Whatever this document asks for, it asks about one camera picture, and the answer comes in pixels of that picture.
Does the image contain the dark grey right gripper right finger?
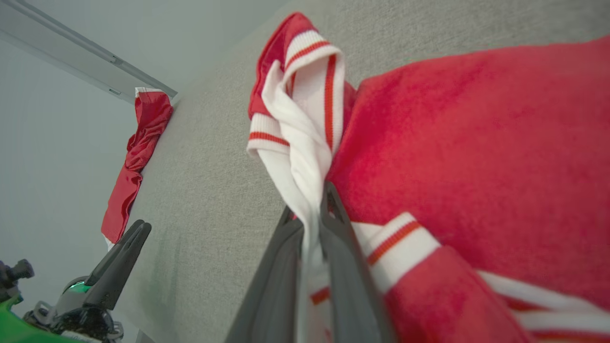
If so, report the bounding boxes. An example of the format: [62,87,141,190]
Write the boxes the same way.
[319,181,396,343]

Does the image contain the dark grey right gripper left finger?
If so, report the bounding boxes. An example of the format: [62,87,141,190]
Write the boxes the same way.
[226,205,305,343]

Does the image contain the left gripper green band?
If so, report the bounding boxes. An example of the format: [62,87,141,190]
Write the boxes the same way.
[0,219,153,343]

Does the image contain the red jersey with striped trim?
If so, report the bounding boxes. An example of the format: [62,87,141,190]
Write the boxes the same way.
[245,12,610,343]

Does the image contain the red jersey with white hem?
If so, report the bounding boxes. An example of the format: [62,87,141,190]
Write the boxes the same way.
[100,87,174,251]

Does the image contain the grey fabric work surface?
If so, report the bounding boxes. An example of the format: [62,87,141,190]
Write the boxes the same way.
[114,0,610,343]

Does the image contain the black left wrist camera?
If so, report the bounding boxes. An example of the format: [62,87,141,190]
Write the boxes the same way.
[0,259,35,302]

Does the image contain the grey metal frame post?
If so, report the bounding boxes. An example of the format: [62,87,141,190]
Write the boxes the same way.
[0,0,178,101]
[0,26,141,104]

